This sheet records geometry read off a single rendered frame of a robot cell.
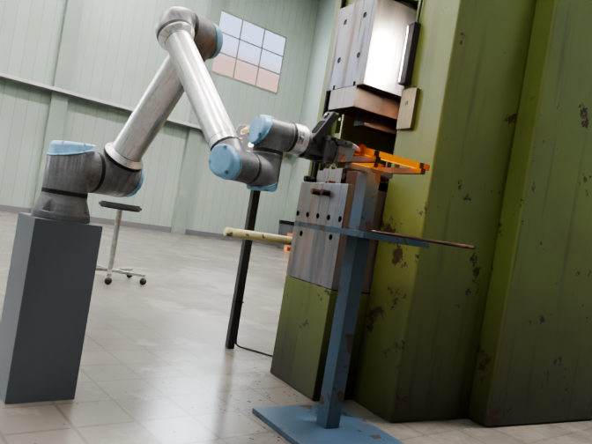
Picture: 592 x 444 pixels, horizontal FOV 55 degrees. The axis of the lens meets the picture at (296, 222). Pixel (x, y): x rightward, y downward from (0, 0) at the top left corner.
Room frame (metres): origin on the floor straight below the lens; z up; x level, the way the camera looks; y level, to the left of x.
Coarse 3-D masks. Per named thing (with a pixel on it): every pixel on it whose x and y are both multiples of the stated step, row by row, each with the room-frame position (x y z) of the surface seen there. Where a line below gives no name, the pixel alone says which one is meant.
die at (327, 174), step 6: (324, 168) 2.62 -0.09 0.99; (330, 168) 2.58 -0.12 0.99; (336, 168) 2.54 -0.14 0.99; (342, 168) 2.50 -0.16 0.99; (318, 174) 2.66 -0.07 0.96; (324, 174) 2.61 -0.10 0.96; (330, 174) 2.57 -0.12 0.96; (336, 174) 2.53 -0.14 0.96; (342, 174) 2.50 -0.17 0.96; (318, 180) 2.65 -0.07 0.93; (324, 180) 2.61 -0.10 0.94; (330, 180) 2.56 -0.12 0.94; (336, 180) 2.53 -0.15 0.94; (342, 180) 2.50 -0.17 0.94; (384, 180) 2.62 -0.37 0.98
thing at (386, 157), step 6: (360, 144) 1.83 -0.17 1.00; (360, 150) 1.82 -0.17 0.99; (366, 150) 1.84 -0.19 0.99; (372, 150) 1.85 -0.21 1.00; (384, 156) 1.88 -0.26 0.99; (390, 156) 1.90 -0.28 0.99; (396, 156) 1.91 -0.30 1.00; (396, 162) 1.92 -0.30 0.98; (402, 162) 1.93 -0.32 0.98; (408, 162) 1.94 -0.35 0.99; (414, 162) 1.96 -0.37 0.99; (426, 168) 1.99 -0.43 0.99
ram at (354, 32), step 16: (368, 0) 2.51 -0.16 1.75; (384, 0) 2.47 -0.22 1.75; (352, 16) 2.60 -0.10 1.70; (368, 16) 2.49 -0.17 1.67; (384, 16) 2.48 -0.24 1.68; (400, 16) 2.53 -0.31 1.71; (336, 32) 2.70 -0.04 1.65; (352, 32) 2.58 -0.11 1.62; (368, 32) 2.48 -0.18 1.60; (384, 32) 2.49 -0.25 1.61; (400, 32) 2.53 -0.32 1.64; (336, 48) 2.68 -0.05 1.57; (352, 48) 2.56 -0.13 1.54; (368, 48) 2.46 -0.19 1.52; (384, 48) 2.50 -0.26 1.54; (400, 48) 2.54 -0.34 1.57; (336, 64) 2.66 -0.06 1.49; (352, 64) 2.54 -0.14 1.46; (368, 64) 2.46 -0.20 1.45; (384, 64) 2.50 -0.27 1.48; (400, 64) 2.55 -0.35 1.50; (336, 80) 2.64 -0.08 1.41; (352, 80) 2.53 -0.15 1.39; (368, 80) 2.47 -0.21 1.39; (384, 80) 2.51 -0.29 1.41; (400, 96) 2.57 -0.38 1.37
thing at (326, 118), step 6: (330, 114) 1.74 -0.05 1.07; (336, 114) 1.74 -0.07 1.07; (324, 120) 1.74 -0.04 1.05; (330, 120) 1.73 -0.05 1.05; (318, 126) 1.74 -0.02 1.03; (324, 126) 1.72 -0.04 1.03; (330, 126) 1.74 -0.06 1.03; (312, 132) 1.74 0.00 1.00; (318, 132) 1.72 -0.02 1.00; (324, 132) 1.73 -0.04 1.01; (318, 138) 1.72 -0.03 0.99
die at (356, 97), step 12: (336, 96) 2.62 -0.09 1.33; (348, 96) 2.54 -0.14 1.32; (360, 96) 2.51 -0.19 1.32; (372, 96) 2.55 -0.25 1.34; (384, 96) 2.58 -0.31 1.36; (336, 108) 2.61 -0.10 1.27; (348, 108) 2.56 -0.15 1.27; (360, 108) 2.52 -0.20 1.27; (372, 108) 2.55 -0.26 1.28; (384, 108) 2.59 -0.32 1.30; (396, 108) 2.62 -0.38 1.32; (396, 120) 2.64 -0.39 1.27
